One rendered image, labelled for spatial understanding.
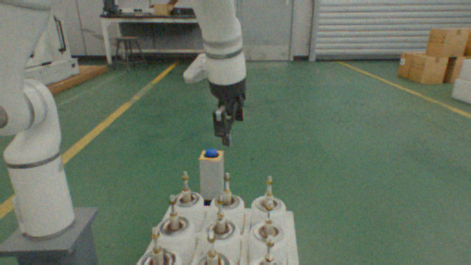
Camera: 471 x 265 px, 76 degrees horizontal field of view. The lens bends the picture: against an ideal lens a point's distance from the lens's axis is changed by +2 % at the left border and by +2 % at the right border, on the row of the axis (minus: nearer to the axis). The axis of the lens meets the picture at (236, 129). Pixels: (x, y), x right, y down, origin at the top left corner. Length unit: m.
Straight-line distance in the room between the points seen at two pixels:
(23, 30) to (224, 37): 0.32
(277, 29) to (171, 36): 1.85
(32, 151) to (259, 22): 5.03
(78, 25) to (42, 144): 5.41
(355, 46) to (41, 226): 5.54
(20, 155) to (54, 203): 0.12
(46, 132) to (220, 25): 0.42
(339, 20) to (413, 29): 1.30
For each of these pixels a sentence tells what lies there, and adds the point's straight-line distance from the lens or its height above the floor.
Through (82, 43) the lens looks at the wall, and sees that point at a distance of 6.09.
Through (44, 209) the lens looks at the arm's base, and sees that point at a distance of 0.76.
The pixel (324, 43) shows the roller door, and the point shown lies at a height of 0.30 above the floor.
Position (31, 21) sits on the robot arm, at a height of 0.74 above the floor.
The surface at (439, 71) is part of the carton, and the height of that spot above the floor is 0.14.
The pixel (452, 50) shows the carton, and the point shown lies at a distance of 4.26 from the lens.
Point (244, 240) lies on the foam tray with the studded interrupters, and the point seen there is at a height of 0.18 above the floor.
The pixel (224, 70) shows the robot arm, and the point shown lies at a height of 0.66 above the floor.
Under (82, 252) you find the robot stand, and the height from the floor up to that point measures 0.24.
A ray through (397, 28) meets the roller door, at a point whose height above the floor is 0.53.
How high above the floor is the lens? 0.75
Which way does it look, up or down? 21 degrees down
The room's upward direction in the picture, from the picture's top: straight up
